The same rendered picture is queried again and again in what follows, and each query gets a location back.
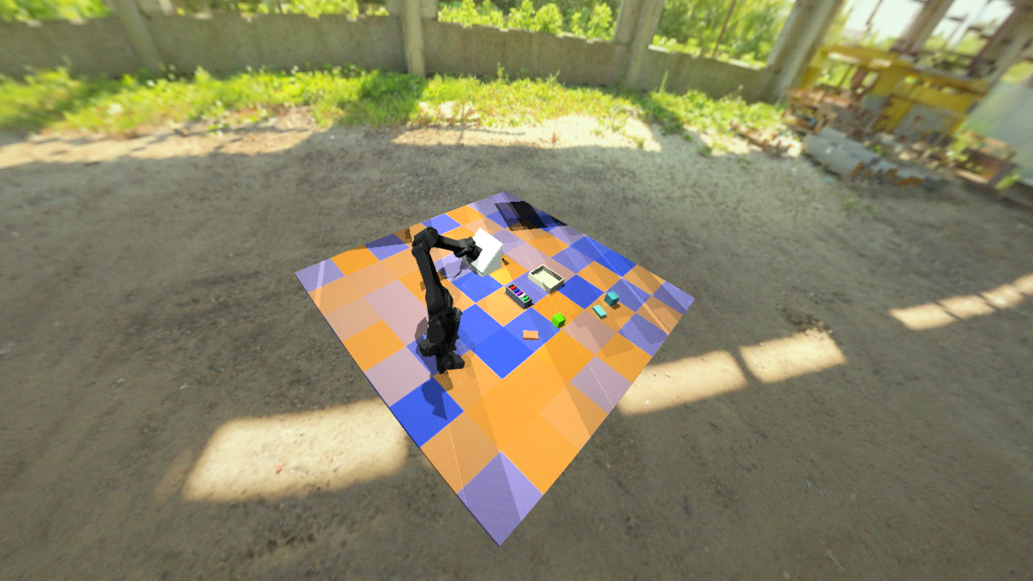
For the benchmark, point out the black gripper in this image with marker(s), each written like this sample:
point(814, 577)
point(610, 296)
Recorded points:
point(449, 360)

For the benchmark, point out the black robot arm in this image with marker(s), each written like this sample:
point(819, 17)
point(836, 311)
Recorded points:
point(443, 320)

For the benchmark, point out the cream shallow tray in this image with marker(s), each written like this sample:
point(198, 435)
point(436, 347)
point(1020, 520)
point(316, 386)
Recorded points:
point(546, 278)

